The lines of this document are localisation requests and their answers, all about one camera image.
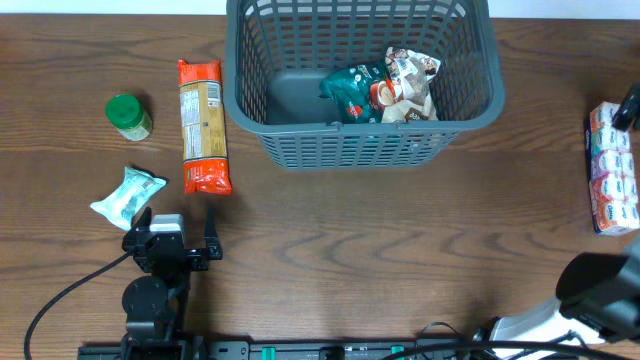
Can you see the grey plastic basket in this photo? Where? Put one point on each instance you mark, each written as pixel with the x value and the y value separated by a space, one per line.
pixel 278 52

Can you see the multipack of small cartons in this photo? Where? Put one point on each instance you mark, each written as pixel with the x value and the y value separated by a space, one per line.
pixel 612 185

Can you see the beige brown snack bag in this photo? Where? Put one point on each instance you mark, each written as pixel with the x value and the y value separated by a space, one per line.
pixel 410 74

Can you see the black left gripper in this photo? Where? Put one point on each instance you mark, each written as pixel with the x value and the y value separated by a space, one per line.
pixel 199 260

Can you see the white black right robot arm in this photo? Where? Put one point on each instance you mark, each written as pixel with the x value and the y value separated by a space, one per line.
pixel 596 300

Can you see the orange spaghetti packet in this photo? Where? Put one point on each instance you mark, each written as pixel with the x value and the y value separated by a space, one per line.
pixel 205 158

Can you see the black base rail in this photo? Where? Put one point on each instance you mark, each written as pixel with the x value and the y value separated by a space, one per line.
pixel 242 349

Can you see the mint green snack packet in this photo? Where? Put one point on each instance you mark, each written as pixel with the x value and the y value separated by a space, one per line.
pixel 120 207

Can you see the green lidded jar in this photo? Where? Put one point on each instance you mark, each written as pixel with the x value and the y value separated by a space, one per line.
pixel 129 117

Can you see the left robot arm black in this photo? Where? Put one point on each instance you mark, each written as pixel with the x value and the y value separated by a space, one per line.
pixel 155 304

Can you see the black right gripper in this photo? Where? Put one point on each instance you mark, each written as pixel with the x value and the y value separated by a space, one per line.
pixel 626 115

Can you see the green Nescafe coffee bag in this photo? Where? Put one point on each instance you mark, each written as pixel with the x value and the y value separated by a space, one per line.
pixel 350 90

